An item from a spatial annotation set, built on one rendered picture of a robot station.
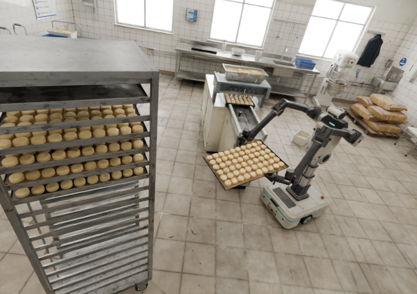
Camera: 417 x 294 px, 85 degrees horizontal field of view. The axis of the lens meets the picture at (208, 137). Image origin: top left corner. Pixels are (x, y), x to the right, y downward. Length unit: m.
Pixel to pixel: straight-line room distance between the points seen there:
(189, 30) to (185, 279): 5.32
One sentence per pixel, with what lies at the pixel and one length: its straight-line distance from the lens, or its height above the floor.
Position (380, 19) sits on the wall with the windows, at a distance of 7.26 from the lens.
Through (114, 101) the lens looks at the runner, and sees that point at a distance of 1.02.
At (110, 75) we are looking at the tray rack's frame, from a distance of 0.95.
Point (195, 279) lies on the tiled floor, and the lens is 2.36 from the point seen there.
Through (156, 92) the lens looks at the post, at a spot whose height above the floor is 1.73.
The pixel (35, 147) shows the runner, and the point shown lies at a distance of 1.13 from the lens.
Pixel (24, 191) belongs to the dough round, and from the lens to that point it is 1.35.
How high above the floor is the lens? 2.13
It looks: 33 degrees down
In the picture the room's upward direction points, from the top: 10 degrees clockwise
